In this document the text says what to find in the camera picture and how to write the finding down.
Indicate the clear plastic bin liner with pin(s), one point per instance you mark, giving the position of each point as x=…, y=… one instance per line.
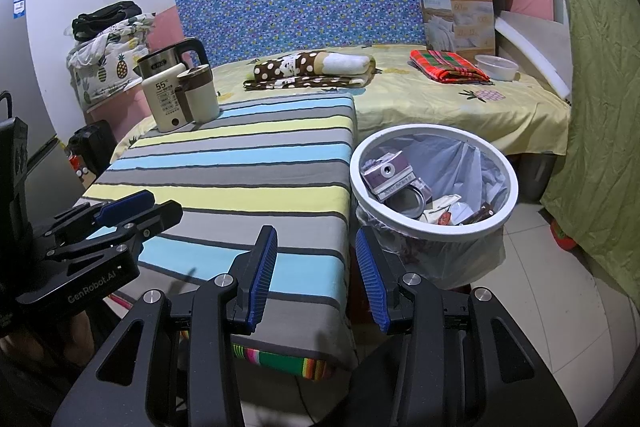
x=475, y=172

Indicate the grey plastic box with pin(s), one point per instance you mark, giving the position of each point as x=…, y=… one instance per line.
x=537, y=177

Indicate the pineapple print cloth pile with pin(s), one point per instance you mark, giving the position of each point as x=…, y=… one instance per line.
x=110, y=67

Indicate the black cloth bundle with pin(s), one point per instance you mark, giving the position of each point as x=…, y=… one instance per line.
x=105, y=19

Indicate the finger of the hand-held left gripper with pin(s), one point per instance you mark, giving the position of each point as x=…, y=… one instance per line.
x=125, y=204
x=160, y=214

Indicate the large red drink can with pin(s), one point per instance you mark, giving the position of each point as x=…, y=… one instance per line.
x=407, y=202

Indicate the person's left hand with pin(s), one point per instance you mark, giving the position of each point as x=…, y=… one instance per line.
x=82, y=337

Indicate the beige brown thermal cup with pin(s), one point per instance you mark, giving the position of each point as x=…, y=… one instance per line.
x=202, y=99

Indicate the white thermos bottle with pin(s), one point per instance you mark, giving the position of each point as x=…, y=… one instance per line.
x=167, y=102

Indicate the white round trash bin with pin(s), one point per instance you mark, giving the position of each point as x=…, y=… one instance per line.
x=430, y=229

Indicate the white plastic bowl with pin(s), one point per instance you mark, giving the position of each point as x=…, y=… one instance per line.
x=495, y=67

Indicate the grey refrigerator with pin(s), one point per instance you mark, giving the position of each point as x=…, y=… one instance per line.
x=30, y=82

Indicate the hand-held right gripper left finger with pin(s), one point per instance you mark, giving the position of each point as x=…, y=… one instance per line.
x=260, y=277

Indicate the green curtain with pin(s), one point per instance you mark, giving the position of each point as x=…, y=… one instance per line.
x=600, y=82

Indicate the black bag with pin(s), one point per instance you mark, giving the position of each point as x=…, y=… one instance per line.
x=95, y=142

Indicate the stainless steel kettle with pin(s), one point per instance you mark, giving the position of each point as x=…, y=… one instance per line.
x=155, y=64

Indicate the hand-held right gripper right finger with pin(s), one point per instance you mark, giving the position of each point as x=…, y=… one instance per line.
x=372, y=277

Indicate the white board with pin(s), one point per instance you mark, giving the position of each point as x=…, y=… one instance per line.
x=535, y=42

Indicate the red green item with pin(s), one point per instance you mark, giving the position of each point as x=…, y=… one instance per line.
x=562, y=234

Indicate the striped tablecloth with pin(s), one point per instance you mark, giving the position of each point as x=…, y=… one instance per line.
x=250, y=157

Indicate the purple drink carton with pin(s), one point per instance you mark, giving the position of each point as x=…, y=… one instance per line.
x=392, y=172

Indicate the yellow bedsheet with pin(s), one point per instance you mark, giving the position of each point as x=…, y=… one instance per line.
x=425, y=107

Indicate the cream drink carton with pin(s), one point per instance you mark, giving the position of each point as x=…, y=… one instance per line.
x=447, y=204

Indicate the red plaid cloth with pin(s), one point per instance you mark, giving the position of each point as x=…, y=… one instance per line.
x=445, y=67

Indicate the bedding package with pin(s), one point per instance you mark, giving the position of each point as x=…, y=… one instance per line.
x=460, y=22

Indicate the brown polka dot blanket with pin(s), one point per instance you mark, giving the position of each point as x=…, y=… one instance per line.
x=280, y=67

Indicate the rainbow striped cloth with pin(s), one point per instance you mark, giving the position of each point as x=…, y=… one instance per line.
x=280, y=359

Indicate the pink cabinet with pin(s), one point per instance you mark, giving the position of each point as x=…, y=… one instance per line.
x=132, y=107

